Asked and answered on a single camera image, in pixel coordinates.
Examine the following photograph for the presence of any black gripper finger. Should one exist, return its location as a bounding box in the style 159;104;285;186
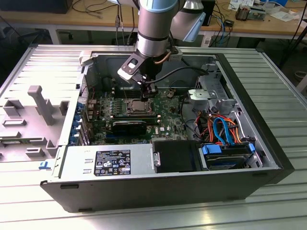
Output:
140;80;149;102
146;83;158;101

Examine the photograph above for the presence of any silver topped CPU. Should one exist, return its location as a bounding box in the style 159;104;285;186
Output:
131;100;147;112

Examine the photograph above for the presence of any metal locking lever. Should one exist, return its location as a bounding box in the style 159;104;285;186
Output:
120;81;129;100

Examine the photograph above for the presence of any metal socket cover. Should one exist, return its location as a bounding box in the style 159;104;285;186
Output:
125;97;154;115

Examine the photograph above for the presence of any CPU socket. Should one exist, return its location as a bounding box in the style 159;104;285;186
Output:
123;96;155;115

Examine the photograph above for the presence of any black drive bay cover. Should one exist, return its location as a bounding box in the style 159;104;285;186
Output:
152;139;200;173

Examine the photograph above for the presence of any green motherboard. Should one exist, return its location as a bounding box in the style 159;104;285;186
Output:
85;86;190;146

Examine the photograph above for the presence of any black graphics card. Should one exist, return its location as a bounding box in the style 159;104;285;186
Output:
110;119;147;135

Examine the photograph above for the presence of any silver disk bay cage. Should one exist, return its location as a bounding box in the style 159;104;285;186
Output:
187;62;237;113

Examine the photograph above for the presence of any pale grey case latch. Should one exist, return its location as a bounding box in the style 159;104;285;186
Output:
78;50;94;67

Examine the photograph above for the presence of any black upright box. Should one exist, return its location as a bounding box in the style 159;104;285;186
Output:
201;0;216;26

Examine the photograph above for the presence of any long wooden desk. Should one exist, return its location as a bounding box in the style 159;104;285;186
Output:
0;0;307;47

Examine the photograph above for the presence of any silver power supply unit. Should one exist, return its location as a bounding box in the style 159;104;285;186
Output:
58;143;154;179

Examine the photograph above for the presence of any black PC case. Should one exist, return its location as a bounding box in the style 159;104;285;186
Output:
39;47;295;213

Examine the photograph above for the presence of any hard disk in blue carrier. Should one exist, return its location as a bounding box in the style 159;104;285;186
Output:
198;142;255;171

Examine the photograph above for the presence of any grey parts rack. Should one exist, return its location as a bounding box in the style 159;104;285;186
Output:
0;85;70;163

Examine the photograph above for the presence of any copper coil device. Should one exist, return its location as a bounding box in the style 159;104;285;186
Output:
235;5;251;22

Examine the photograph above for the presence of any printed paper sheet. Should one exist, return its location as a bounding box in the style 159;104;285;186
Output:
227;0;255;10

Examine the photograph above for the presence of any grey electronics device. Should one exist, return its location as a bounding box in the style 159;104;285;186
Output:
248;6;267;21

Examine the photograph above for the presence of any black monitor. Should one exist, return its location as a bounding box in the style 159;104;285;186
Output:
0;0;74;14

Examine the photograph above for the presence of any white paper sheet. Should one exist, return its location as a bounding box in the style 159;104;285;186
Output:
270;6;300;23

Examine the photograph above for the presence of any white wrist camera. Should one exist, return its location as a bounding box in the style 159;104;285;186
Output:
117;57;140;81

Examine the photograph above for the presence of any small wrist camera box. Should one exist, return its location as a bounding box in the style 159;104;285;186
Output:
167;46;184;62

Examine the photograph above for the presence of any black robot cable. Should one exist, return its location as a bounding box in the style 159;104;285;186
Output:
154;66;209;82

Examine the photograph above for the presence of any orange wire bundle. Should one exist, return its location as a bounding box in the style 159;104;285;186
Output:
195;114;240;144

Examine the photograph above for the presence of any blue flat wire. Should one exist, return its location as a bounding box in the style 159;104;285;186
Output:
213;116;237;147

